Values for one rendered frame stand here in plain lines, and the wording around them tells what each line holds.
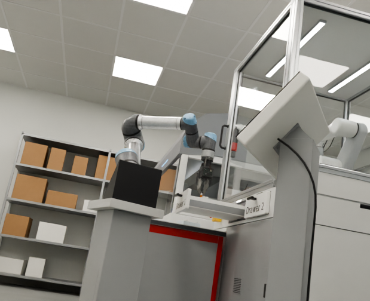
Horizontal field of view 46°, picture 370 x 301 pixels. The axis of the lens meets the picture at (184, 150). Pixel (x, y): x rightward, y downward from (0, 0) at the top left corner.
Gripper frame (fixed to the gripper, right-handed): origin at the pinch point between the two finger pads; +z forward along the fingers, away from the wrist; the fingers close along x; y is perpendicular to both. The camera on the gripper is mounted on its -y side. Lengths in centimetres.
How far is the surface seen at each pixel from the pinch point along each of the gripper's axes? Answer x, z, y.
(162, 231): -16.4, 24.3, -11.3
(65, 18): -126, -186, -182
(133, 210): -40, 22, 40
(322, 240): 47, 21, 54
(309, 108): 11, -19, 103
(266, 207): 22, 9, 46
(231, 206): 15.0, 6.4, 12.2
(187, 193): -10.6, 4.6, 14.1
